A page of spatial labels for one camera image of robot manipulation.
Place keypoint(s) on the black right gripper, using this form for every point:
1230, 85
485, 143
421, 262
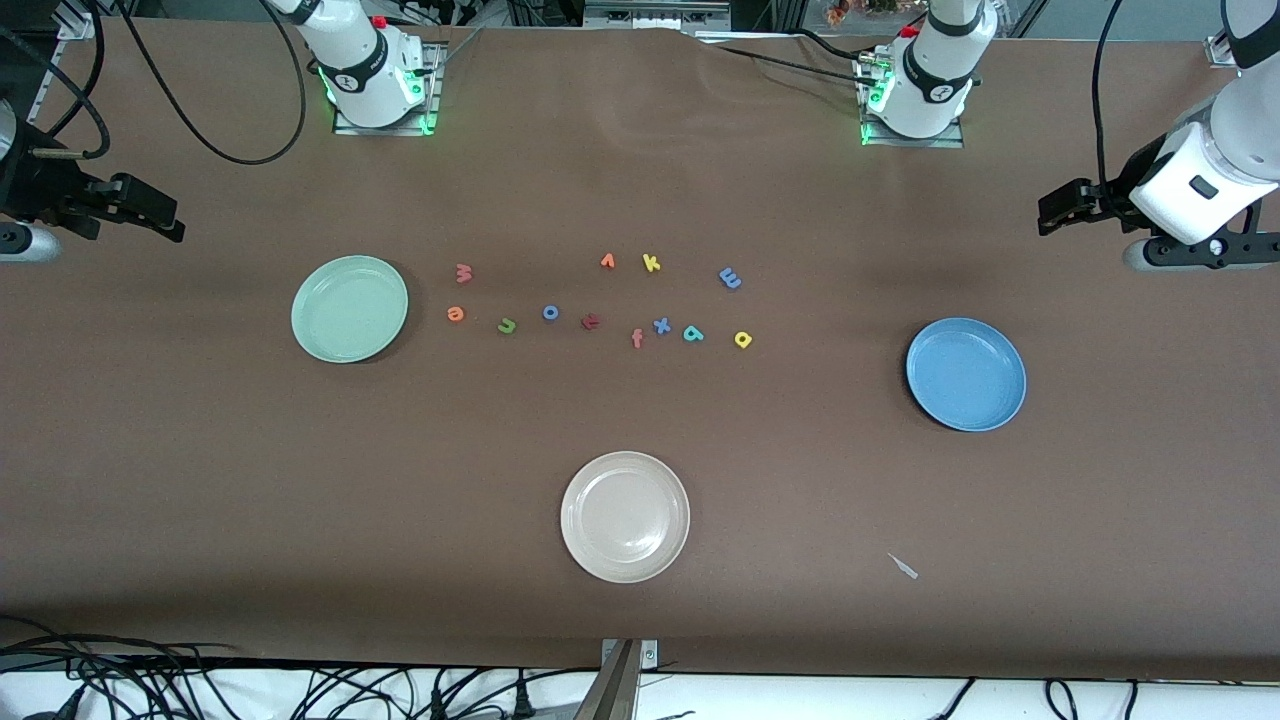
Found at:
40, 188

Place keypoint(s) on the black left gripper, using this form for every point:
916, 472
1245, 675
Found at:
1112, 196

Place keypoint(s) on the blue foam letter m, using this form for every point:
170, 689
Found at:
731, 278

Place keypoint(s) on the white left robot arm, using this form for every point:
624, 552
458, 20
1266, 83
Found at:
930, 80

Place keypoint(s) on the blue plate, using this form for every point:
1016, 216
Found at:
965, 375

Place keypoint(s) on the green plate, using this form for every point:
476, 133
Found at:
350, 308

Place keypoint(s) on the small white paper scrap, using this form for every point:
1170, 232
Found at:
903, 567

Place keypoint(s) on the silver metal box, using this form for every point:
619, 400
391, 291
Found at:
655, 14

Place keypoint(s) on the beige plate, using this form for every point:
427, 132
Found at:
625, 517

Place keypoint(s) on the aluminium table frame rail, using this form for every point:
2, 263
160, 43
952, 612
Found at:
72, 28

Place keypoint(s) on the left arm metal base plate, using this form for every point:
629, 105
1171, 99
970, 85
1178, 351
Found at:
900, 143

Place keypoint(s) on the aluminium frame corner piece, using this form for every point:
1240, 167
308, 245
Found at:
1222, 48

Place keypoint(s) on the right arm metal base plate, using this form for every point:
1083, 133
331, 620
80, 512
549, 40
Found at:
436, 100

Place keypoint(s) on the grey metal table bracket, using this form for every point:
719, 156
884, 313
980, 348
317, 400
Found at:
650, 655

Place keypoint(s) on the aluminium post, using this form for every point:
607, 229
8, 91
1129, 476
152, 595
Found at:
610, 692

